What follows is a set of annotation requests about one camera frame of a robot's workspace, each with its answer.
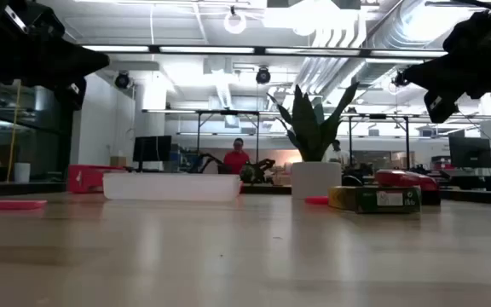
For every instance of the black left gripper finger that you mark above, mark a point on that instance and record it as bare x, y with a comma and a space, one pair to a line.
66, 74
66, 54

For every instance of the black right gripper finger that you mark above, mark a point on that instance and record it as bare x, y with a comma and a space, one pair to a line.
454, 86
454, 68

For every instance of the Crayola crayons box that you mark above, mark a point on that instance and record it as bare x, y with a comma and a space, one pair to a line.
373, 199

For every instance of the pink eraser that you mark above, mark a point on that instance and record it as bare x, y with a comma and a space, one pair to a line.
15, 205

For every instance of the pink pen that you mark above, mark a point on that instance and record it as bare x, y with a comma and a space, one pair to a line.
317, 200

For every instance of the background black robot arm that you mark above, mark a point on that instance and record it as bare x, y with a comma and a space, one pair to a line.
256, 172
207, 162

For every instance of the black ceiling spotlight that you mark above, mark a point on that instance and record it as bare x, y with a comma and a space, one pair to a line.
123, 80
263, 76
400, 79

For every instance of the black computer monitor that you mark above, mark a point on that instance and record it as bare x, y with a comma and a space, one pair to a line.
470, 152
151, 148

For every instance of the cardboard box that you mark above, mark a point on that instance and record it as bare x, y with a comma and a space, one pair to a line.
118, 161

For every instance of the red stapler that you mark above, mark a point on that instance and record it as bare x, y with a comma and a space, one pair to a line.
403, 179

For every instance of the white cup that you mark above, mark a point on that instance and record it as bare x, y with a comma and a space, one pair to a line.
22, 172

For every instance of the long ceiling light bar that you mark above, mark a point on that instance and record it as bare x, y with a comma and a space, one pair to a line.
207, 50

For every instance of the green snake plant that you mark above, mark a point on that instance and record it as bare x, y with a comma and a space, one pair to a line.
311, 128

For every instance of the clear plastic pencil box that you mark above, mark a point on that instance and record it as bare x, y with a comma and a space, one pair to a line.
169, 187

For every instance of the white plant pot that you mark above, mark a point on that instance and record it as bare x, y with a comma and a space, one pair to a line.
315, 179

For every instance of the person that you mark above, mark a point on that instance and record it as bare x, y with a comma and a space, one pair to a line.
236, 162

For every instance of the background black station frame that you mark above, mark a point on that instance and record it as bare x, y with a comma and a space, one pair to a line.
228, 112
377, 116

